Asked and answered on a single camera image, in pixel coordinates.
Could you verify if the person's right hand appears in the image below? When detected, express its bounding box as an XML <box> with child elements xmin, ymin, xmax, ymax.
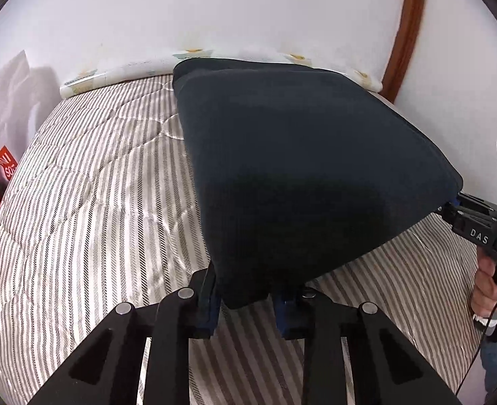
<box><xmin>470</xmin><ymin>253</ymin><xmax>497</xmax><ymax>330</ymax></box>

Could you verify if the black t-shirt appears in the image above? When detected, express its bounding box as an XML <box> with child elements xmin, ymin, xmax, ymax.
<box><xmin>173</xmin><ymin>58</ymin><xmax>463</xmax><ymax>309</ymax></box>

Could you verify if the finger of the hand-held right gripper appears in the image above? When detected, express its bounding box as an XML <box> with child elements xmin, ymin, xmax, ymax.
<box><xmin>436</xmin><ymin>191</ymin><xmax>493</xmax><ymax>221</ymax></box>

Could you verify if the striped quilted mattress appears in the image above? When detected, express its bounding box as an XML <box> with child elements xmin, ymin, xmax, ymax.
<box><xmin>0</xmin><ymin>74</ymin><xmax>485</xmax><ymax>405</ymax></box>

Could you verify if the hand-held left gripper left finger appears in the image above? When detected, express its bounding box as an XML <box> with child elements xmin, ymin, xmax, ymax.
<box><xmin>29</xmin><ymin>268</ymin><xmax>222</xmax><ymax>405</ymax></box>

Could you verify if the brown wooden door frame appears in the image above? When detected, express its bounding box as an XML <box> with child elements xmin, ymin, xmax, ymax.
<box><xmin>381</xmin><ymin>0</ymin><xmax>427</xmax><ymax>104</ymax></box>

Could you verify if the white patterned pillow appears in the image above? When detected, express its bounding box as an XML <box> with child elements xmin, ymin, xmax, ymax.
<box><xmin>60</xmin><ymin>48</ymin><xmax>384</xmax><ymax>100</ymax></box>

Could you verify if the black cable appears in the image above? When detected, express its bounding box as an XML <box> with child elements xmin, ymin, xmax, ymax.
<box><xmin>456</xmin><ymin>270</ymin><xmax>497</xmax><ymax>395</ymax></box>

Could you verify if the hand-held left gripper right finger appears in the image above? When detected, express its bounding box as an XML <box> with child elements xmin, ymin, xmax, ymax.
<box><xmin>271</xmin><ymin>287</ymin><xmax>464</xmax><ymax>405</ymax></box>

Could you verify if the white plastic bag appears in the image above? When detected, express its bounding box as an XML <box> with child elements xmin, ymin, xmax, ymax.
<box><xmin>0</xmin><ymin>50</ymin><xmax>34</xmax><ymax>169</ymax></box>

